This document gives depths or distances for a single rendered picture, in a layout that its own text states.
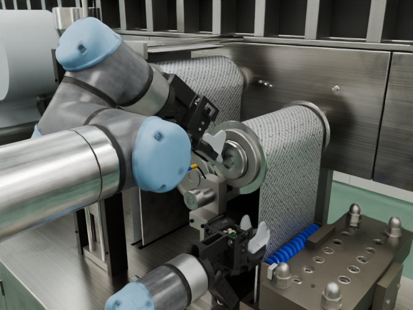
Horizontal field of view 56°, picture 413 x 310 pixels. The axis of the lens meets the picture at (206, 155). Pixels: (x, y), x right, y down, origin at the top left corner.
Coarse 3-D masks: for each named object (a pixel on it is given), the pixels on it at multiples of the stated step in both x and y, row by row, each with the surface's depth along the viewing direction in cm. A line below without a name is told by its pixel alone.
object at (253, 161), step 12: (228, 132) 74; (240, 132) 73; (240, 144) 73; (252, 144) 71; (252, 156) 71; (216, 168) 79; (252, 168) 72; (228, 180) 77; (240, 180) 75; (252, 180) 73
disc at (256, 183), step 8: (216, 128) 77; (224, 128) 75; (232, 128) 74; (240, 128) 73; (248, 128) 72; (248, 136) 72; (256, 136) 71; (256, 144) 71; (264, 152) 70; (264, 160) 71; (264, 168) 71; (256, 176) 73; (264, 176) 72; (256, 184) 73; (240, 192) 77; (248, 192) 75
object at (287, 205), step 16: (320, 160) 90; (288, 176) 80; (304, 176) 86; (272, 192) 77; (288, 192) 82; (304, 192) 88; (272, 208) 79; (288, 208) 84; (304, 208) 90; (272, 224) 80; (288, 224) 86; (304, 224) 92; (272, 240) 82; (288, 240) 88
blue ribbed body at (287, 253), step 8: (312, 224) 93; (304, 232) 89; (312, 232) 89; (296, 240) 87; (304, 240) 87; (280, 248) 83; (288, 248) 83; (296, 248) 85; (272, 256) 80; (280, 256) 81; (288, 256) 82
